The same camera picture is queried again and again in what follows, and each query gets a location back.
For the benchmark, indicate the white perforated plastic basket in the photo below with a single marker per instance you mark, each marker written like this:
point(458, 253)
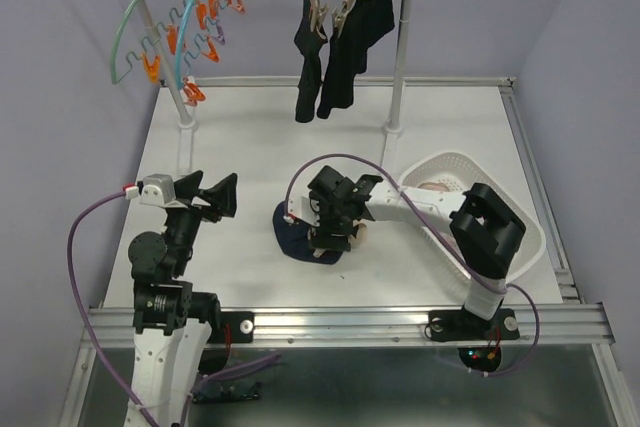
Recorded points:
point(500, 231)

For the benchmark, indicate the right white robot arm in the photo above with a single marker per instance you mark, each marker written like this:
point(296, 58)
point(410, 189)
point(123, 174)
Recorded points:
point(386, 201)

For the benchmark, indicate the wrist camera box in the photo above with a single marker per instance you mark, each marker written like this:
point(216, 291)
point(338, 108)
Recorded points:
point(155, 190)
point(299, 208)

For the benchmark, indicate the blue clip hanger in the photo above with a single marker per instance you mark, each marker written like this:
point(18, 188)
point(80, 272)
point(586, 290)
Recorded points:
point(198, 34)

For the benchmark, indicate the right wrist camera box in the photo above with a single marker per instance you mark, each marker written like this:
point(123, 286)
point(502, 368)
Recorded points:
point(299, 208)

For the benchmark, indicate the navy underwear beige waistband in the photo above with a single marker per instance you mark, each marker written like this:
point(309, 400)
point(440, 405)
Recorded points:
point(293, 241)

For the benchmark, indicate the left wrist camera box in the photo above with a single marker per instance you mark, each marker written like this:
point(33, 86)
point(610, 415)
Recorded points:
point(155, 190)

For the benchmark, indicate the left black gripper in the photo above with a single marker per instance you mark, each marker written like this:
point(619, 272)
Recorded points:
point(222, 195)

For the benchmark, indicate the pink plastic bag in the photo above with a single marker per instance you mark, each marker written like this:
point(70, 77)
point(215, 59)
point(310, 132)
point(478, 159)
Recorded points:
point(435, 186)

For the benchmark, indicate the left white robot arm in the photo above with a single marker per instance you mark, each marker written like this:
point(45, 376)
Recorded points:
point(171, 321)

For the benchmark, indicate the black eyeglasses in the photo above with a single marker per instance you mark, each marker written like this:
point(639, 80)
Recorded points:
point(232, 394)

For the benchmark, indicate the white clothes rack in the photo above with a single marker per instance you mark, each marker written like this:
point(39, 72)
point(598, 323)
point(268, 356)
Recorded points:
point(187, 123)

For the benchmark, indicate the black shorts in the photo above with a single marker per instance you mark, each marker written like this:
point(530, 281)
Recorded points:
point(309, 43)
point(367, 23)

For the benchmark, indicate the aluminium mounting rail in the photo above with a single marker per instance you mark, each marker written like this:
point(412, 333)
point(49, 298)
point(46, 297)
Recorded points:
point(407, 327)

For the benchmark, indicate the green clip hanger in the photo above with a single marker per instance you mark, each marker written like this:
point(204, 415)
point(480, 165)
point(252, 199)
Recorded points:
point(152, 38)

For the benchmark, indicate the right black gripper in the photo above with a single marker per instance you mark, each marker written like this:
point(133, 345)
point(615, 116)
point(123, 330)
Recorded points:
point(323, 240)

